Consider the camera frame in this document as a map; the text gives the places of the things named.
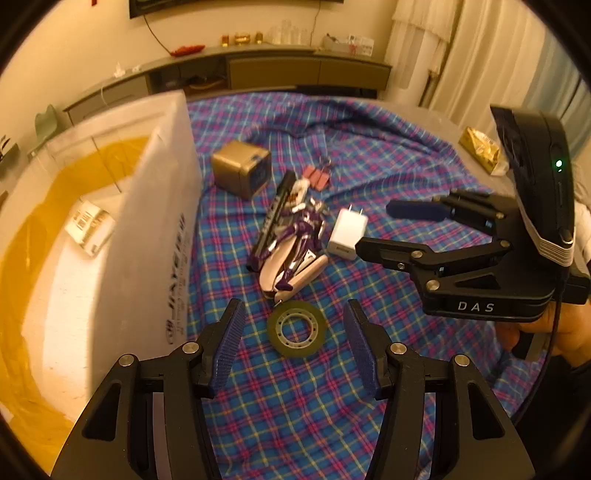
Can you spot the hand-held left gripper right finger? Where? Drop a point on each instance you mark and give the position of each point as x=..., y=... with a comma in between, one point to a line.
x=362, y=350

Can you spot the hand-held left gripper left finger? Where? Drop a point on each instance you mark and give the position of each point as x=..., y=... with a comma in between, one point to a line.
x=228, y=344

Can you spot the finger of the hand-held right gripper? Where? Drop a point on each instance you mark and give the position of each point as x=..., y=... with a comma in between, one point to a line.
x=415, y=210
x=392, y=251

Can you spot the white charger plug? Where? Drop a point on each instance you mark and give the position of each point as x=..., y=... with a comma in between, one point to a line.
x=346, y=230

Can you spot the clear tape roll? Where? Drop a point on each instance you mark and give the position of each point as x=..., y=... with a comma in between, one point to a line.
x=281, y=339

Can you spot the purple and white toy figure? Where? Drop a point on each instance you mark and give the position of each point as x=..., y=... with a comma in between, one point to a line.
x=302, y=230

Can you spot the white oblong tool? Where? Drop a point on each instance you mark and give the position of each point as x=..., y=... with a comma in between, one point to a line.
x=302, y=273

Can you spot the pink binder clip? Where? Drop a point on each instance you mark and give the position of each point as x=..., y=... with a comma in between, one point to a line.
x=308, y=174
x=322, y=180

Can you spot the white cardboard box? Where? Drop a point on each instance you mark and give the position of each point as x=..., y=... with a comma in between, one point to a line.
x=159, y=221

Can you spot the person's right hand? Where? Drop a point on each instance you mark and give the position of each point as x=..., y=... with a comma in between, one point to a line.
x=575, y=332

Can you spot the gold snack packet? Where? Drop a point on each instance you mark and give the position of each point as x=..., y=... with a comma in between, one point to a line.
x=480, y=147

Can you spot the blue plaid blanket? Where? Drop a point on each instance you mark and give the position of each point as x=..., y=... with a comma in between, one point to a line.
x=295, y=415

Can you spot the white curtain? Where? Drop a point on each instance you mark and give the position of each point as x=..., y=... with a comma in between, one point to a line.
x=485, y=50

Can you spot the gold cube box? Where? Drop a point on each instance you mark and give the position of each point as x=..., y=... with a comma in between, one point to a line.
x=235, y=168

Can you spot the white box of cards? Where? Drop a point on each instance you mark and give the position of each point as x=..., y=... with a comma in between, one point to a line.
x=351, y=45

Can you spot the small labelled packet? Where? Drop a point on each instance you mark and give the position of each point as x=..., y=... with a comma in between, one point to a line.
x=90, y=226

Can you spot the long grey tv cabinet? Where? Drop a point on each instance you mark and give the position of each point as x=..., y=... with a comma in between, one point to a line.
x=277, y=69

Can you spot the yellow plastic liner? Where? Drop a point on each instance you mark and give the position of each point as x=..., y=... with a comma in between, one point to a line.
x=32, y=258

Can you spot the row of clear glasses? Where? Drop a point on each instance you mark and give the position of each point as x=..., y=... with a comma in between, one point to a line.
x=288, y=34

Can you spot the row of gold jars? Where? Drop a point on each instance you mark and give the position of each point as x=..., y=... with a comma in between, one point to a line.
x=240, y=39

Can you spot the red dish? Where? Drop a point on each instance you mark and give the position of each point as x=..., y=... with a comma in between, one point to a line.
x=187, y=50

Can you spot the green chair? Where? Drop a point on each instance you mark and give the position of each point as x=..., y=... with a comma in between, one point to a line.
x=45, y=124

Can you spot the wall television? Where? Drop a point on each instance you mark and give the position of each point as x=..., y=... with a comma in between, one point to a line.
x=231, y=5

